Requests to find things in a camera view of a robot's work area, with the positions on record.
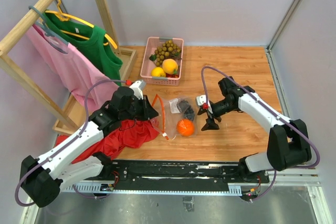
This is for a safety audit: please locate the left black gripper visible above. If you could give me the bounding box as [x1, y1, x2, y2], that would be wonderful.
[120, 94, 159, 122]

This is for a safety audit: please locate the orange fake orange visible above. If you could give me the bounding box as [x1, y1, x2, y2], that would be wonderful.
[176, 119, 195, 137]

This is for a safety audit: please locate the dark blueberry cluster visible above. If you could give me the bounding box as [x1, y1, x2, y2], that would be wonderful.
[177, 99, 195, 122]

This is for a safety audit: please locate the clear zip bag orange seal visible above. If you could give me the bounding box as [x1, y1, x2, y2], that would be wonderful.
[151, 94, 197, 140]

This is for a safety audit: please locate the yellow fake lemon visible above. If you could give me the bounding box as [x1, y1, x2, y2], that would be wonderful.
[151, 67, 166, 77]

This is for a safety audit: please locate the small yellow fake fruit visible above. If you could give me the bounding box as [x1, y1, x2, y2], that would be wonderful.
[162, 59, 179, 74]

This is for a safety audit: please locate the brown longan fruit bunch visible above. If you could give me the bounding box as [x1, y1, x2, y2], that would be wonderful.
[149, 40, 182, 67]

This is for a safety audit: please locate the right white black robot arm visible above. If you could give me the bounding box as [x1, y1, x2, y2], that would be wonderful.
[196, 77, 312, 182]

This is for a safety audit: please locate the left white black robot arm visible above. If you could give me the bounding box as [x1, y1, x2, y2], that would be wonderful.
[15, 87, 159, 208]

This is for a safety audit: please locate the green fake leaf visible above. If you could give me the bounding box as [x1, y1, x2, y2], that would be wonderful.
[149, 54, 157, 62]

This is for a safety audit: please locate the red cloth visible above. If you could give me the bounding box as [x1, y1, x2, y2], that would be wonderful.
[54, 119, 160, 164]

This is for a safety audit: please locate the pink plastic basket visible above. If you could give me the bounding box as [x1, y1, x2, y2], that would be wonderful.
[140, 37, 184, 86]

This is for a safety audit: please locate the pink shirt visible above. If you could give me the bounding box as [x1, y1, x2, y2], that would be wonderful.
[26, 25, 120, 112]

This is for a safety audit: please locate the wooden clothes rack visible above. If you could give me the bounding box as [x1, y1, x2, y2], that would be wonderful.
[1, 0, 136, 136]

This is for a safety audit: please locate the green shirt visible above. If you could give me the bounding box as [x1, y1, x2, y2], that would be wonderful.
[43, 12, 123, 80]

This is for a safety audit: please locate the grey clothes hanger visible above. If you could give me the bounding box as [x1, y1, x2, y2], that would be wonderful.
[28, 5, 68, 54]

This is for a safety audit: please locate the yellow clothes hanger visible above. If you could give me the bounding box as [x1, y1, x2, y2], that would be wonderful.
[43, 0, 118, 49]

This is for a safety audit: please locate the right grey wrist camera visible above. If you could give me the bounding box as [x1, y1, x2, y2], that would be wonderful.
[196, 95, 207, 106]

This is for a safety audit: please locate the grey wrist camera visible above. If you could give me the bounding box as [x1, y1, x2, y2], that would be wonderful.
[196, 95, 207, 106]
[129, 80, 146, 100]

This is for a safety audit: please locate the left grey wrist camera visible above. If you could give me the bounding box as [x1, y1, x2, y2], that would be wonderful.
[129, 80, 146, 100]

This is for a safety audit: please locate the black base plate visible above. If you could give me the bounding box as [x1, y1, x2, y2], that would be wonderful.
[87, 159, 270, 192]

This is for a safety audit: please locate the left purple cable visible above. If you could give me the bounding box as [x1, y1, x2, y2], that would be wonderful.
[14, 78, 132, 207]

